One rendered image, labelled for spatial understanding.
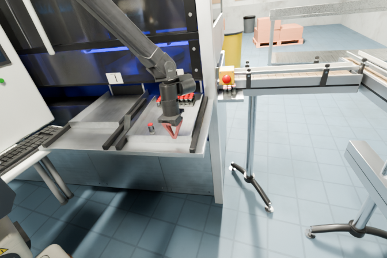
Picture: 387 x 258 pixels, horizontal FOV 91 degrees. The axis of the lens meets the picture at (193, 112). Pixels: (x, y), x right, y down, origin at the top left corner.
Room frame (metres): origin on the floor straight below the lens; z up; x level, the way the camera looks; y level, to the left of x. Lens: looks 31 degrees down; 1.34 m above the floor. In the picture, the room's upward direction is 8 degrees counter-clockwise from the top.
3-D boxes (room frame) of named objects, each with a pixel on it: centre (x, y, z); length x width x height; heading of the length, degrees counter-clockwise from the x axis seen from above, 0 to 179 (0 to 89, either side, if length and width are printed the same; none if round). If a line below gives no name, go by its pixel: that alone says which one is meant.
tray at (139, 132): (0.75, 0.11, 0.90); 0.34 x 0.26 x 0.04; 166
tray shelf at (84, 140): (0.81, 0.27, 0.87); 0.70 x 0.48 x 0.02; 76
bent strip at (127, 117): (0.67, 0.30, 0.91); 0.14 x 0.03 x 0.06; 165
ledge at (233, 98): (0.92, -0.21, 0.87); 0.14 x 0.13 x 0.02; 166
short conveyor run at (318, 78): (0.95, -0.50, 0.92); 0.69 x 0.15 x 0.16; 76
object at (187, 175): (1.61, 0.75, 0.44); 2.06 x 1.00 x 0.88; 76
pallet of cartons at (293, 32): (5.44, -2.54, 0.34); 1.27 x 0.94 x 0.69; 67
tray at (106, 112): (0.92, 0.41, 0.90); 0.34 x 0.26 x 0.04; 166
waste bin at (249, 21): (7.58, -2.48, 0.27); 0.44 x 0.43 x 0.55; 68
